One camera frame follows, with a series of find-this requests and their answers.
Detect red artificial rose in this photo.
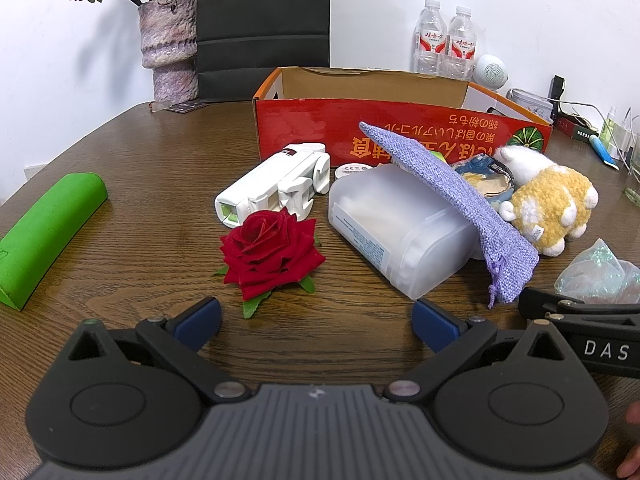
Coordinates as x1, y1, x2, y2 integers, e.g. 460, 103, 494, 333
220, 209, 326, 318

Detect small dark card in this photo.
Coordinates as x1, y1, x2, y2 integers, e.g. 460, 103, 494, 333
166, 100, 207, 114

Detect black charger stand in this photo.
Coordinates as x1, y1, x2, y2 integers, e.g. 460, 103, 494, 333
548, 75, 565, 122

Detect blue white tube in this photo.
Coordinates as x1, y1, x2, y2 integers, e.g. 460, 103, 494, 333
589, 134, 620, 171

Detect right standing water bottle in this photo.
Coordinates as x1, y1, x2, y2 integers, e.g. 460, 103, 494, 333
440, 6, 477, 80

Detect white folding gadget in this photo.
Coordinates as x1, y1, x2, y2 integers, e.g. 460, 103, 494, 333
214, 143, 330, 229

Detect white tin box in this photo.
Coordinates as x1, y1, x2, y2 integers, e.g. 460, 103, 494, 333
506, 88, 553, 122

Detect yellow white plush toy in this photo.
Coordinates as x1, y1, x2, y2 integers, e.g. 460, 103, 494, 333
495, 145, 599, 257

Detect person's right hand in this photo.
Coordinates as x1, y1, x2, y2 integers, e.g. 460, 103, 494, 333
615, 401, 640, 479

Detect orange red cardboard box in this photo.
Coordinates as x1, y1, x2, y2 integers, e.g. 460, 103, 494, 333
253, 67, 552, 167

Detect purple woven drawstring pouch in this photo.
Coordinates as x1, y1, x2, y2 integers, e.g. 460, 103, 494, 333
359, 122, 539, 308

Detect white astronaut speaker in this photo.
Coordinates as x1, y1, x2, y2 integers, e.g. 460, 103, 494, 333
473, 54, 509, 90

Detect standing water bottle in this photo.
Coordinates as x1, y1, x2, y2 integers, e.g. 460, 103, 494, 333
440, 6, 477, 80
412, 0, 447, 76

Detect green foam roll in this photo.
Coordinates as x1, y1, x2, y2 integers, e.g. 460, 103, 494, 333
1, 172, 108, 311

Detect black paper bag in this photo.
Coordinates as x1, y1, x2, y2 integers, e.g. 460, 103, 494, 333
195, 0, 330, 102

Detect purple marbled vase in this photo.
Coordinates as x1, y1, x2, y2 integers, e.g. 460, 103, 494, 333
138, 0, 198, 105

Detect clear drinking glass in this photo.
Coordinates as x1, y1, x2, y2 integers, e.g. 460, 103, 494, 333
624, 133, 640, 207

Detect left standing water bottle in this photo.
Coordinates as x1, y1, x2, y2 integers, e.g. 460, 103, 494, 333
412, 0, 447, 76

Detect red black small box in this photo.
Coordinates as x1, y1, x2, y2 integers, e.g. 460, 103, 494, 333
554, 115, 598, 143

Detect clear iridescent plastic bag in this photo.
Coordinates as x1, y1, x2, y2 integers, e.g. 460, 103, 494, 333
554, 238, 640, 304

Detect translucent white plastic container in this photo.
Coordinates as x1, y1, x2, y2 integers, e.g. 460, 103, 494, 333
329, 164, 480, 300

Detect blue snack packet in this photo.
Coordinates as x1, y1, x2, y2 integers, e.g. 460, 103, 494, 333
452, 153, 515, 210

